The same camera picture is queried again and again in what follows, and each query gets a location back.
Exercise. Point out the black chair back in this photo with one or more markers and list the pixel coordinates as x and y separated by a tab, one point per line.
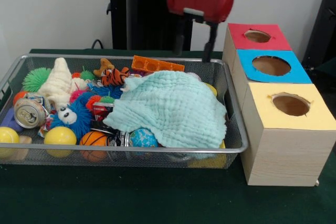
324	24

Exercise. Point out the orange plastic tray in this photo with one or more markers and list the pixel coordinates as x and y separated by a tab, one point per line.
157	65

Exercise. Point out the small basketball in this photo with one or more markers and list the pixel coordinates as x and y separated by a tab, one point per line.
94	138

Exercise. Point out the dark green tablecloth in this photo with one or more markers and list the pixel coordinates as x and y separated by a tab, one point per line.
157	197

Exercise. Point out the silver mesh bin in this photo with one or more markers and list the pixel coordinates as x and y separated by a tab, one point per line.
231	129

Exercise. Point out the cream muslin cloth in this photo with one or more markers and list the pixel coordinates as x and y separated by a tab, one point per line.
59	82

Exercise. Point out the globe print ball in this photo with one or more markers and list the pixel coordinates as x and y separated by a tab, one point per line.
144	137

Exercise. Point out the yellow ball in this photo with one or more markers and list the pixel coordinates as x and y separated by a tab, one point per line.
60	136
8	136

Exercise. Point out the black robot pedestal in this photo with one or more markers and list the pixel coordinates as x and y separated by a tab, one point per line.
144	11

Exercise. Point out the blue spiky toy with eyes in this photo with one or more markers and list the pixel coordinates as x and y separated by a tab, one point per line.
78	119

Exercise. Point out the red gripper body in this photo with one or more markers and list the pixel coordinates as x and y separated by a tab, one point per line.
199	2

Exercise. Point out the tiger plush toy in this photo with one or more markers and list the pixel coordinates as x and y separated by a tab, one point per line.
114	77

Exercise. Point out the wooden three-hole box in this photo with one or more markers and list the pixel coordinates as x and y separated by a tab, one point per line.
283	155

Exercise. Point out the mint muslin cloth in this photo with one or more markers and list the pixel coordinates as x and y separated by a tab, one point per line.
168	108

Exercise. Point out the large green spiky ball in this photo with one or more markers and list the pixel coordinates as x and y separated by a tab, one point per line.
35	78

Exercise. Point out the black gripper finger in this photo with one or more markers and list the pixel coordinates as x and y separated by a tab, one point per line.
211	40
179	40

